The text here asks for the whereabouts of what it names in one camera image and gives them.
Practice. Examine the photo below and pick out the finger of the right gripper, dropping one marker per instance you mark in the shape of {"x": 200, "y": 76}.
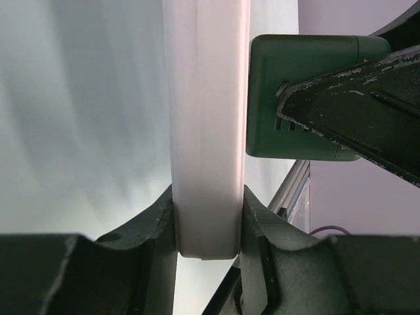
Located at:
{"x": 372, "y": 109}

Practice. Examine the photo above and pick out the dark green cube adapter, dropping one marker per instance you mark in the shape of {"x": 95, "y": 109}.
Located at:
{"x": 280, "y": 66}

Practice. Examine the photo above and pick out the white multicolour power strip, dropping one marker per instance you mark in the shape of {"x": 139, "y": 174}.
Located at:
{"x": 207, "y": 54}

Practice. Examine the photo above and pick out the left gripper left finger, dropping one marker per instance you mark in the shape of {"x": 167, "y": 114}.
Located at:
{"x": 130, "y": 270}

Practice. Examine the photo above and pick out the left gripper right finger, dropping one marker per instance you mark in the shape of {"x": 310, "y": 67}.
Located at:
{"x": 286, "y": 271}

